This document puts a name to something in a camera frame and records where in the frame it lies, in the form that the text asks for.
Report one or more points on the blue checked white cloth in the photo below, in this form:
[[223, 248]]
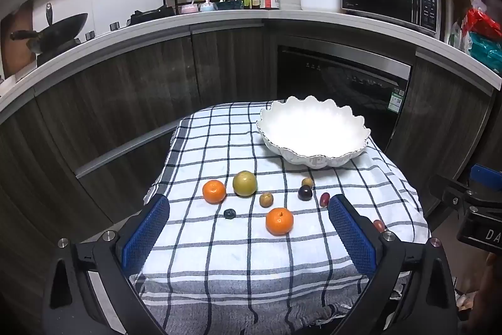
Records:
[[235, 260]]

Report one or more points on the black stove grate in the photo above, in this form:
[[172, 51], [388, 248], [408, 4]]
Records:
[[151, 15]]

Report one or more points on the brown longan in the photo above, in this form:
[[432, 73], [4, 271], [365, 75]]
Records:
[[307, 182], [266, 199]]

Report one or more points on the white scalloped bowl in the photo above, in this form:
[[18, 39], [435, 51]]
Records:
[[313, 131]]

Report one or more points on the red plastic bag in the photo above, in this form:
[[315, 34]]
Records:
[[482, 23]]

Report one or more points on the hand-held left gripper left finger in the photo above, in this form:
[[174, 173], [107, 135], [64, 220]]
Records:
[[145, 237]]

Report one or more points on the red cherry tomato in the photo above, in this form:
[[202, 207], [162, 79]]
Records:
[[378, 225], [324, 199]]

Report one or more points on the wooden cutting board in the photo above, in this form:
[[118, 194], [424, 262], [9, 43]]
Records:
[[15, 56]]

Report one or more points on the black wok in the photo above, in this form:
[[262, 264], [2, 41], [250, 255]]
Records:
[[66, 31]]

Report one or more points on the teal packet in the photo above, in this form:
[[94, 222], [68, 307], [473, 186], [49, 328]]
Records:
[[486, 49]]

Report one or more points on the person's right forearm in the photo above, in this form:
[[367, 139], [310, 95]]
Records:
[[493, 280]]

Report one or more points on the yellow-green round fruit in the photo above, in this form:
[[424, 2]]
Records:
[[245, 183]]

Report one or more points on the dark wood kitchen cabinets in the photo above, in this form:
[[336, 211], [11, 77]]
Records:
[[137, 84]]

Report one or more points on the orange mandarin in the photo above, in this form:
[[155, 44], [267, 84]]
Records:
[[279, 221], [214, 191]]

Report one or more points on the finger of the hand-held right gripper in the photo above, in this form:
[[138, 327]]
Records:
[[449, 186], [486, 173]]

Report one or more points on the dark purple grape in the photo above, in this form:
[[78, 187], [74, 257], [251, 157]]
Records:
[[304, 193]]

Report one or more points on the blueberry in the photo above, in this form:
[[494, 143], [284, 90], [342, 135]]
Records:
[[230, 213]]

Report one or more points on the black built-in dishwasher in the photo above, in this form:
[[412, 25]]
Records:
[[353, 84]]

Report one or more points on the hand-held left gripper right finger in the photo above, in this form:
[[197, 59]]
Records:
[[351, 237]]

